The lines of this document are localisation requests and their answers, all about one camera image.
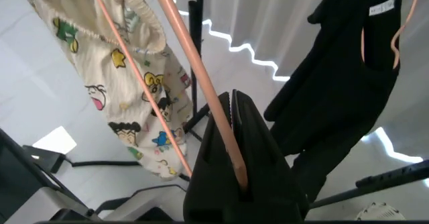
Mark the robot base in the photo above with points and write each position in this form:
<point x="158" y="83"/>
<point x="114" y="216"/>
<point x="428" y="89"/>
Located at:
<point x="20" y="190"/>

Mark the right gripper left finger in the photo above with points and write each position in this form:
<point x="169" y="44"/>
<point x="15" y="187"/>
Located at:
<point x="207" y="177"/>

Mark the white curtain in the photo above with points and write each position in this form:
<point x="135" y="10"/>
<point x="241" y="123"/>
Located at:
<point x="285" y="16"/>

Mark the pink clothes hanger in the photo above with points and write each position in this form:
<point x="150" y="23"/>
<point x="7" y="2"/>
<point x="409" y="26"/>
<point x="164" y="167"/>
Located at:
<point x="191" y="49"/>
<point x="395" y="49"/>

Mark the black garment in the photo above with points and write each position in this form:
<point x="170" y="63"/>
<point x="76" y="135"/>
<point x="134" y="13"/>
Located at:
<point x="335" y="100"/>

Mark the cream printed garment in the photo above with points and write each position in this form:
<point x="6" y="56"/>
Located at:
<point x="110" y="83"/>

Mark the black clothes rack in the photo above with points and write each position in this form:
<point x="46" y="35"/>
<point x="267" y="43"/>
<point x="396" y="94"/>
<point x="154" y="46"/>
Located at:
<point x="196" y="33"/>

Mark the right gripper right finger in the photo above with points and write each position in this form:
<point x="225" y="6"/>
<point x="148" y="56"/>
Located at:
<point x="271" y="183"/>

